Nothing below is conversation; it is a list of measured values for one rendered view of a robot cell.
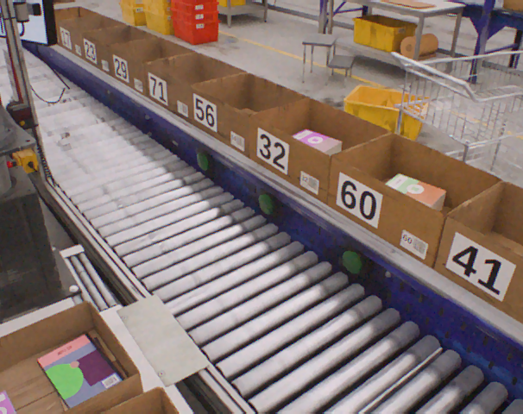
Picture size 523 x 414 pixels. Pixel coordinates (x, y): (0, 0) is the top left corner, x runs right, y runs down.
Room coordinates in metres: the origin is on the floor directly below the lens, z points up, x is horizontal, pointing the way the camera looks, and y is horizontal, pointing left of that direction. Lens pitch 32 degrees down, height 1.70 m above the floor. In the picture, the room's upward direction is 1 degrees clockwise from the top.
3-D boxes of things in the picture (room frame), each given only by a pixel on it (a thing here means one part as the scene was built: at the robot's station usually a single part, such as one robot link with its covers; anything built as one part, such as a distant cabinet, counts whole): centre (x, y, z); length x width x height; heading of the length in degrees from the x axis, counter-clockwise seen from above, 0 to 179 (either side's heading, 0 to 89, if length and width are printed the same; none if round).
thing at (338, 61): (5.23, -0.69, 0.21); 0.50 x 0.42 x 0.44; 73
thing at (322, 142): (1.62, -0.18, 0.92); 0.16 x 0.11 x 0.07; 49
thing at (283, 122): (1.55, -0.19, 0.96); 0.39 x 0.29 x 0.17; 39
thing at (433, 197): (1.29, -0.46, 0.92); 0.16 x 0.11 x 0.07; 50
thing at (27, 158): (1.63, 0.88, 0.84); 0.15 x 0.09 x 0.07; 39
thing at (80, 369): (0.75, 0.41, 0.78); 0.19 x 0.14 x 0.02; 43
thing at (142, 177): (1.70, 0.51, 0.72); 0.52 x 0.05 x 0.05; 129
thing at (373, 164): (1.25, -0.43, 0.96); 0.39 x 0.29 x 0.17; 39
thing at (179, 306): (1.15, 0.07, 0.72); 0.52 x 0.05 x 0.05; 129
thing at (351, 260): (1.12, -0.26, 0.81); 0.07 x 0.01 x 0.07; 39
